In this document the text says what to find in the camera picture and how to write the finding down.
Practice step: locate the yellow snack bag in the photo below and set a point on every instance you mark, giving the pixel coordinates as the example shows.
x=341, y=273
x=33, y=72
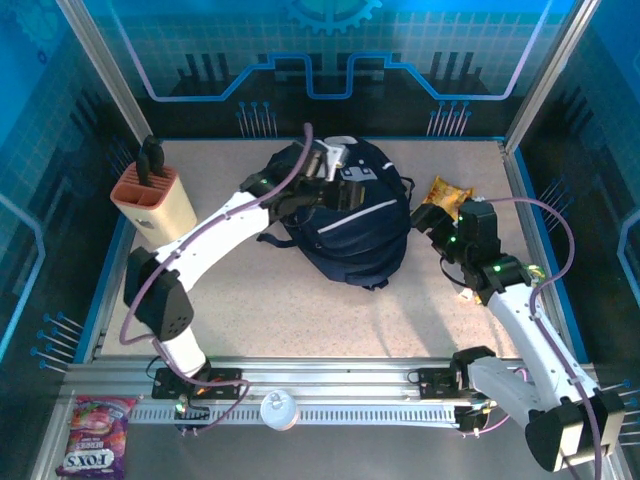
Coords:
x=447, y=192

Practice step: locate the navy blue backpack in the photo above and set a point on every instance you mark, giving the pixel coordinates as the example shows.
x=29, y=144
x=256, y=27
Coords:
x=360, y=240

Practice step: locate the green candy pack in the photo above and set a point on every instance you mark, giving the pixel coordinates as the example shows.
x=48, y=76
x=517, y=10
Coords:
x=536, y=274

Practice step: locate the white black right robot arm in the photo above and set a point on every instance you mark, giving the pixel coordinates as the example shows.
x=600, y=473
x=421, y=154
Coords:
x=520, y=320

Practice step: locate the pink white eraser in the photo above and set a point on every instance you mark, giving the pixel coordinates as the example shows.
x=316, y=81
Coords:
x=466, y=296

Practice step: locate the beige knife block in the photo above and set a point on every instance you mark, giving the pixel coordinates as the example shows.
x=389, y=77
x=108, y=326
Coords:
x=165, y=215

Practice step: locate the purple Fox's candy bag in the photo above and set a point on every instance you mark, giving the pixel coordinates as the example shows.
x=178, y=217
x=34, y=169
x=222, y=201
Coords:
x=95, y=440

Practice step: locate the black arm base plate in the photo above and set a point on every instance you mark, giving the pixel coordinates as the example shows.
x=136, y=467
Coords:
x=432, y=382
x=165, y=387

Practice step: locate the aluminium frame post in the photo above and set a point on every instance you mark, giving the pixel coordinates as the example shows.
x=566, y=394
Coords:
x=100, y=65
x=545, y=75

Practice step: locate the aluminium front rail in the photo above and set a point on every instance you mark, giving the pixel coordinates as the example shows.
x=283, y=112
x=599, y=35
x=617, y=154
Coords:
x=325, y=380

